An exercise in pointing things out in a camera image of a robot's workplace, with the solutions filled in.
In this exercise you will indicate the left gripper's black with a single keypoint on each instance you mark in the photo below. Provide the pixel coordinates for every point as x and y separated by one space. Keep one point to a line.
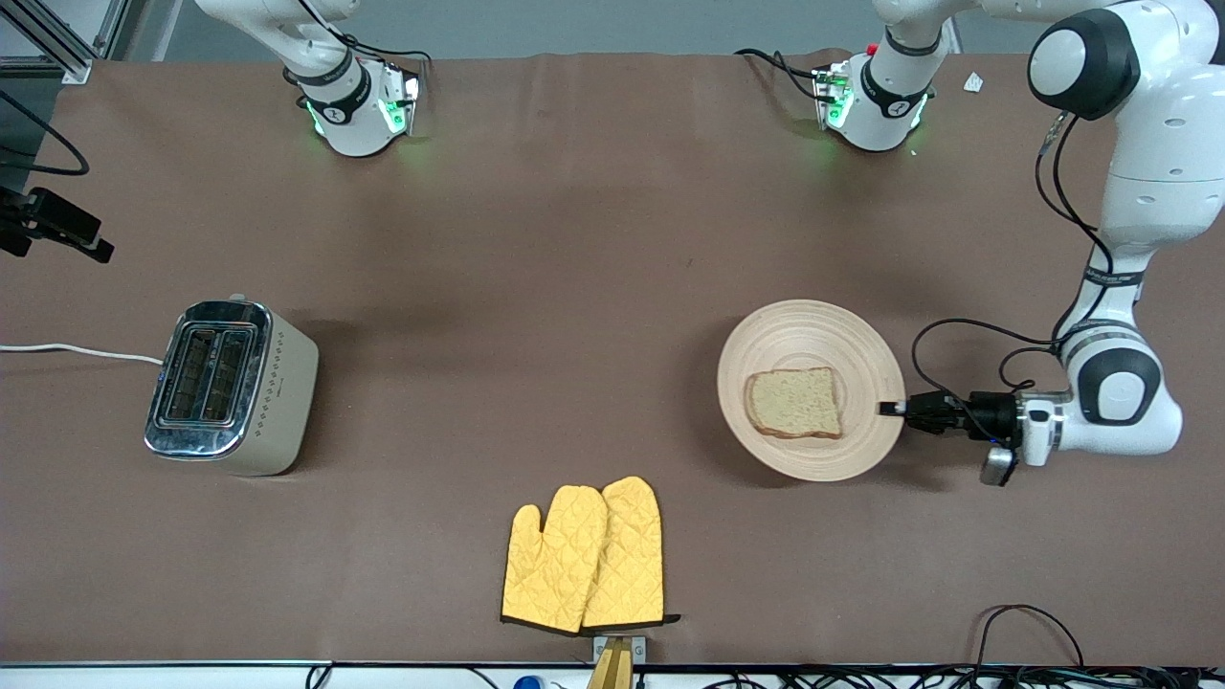
991 417

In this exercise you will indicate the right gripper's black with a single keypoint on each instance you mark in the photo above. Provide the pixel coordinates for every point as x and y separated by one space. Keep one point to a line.
38 216

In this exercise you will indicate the slice of toast bread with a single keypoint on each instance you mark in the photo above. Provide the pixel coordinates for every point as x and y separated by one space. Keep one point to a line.
794 402

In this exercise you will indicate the round light wooden plate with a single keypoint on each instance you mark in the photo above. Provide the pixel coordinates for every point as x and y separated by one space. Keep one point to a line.
813 330

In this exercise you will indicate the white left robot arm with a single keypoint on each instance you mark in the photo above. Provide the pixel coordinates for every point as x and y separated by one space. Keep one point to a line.
1158 124

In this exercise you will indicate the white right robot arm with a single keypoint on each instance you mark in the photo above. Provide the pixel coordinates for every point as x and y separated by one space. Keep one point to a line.
345 124

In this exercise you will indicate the silver and beige two-slot toaster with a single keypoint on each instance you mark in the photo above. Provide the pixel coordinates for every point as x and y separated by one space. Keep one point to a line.
278 402

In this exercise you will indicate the small white paper scrap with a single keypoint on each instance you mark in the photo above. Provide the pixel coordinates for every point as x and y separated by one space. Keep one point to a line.
973 83

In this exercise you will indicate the yellow quilted oven mitt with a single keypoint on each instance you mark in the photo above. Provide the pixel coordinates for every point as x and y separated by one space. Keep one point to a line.
555 565
632 555

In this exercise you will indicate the wooden stick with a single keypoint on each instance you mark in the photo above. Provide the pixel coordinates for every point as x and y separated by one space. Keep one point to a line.
611 672

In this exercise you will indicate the aluminium profile frame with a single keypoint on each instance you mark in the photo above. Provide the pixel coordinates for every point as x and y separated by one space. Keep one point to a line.
57 43

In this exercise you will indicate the small metal bracket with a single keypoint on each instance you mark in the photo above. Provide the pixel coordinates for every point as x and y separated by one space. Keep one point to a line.
639 651

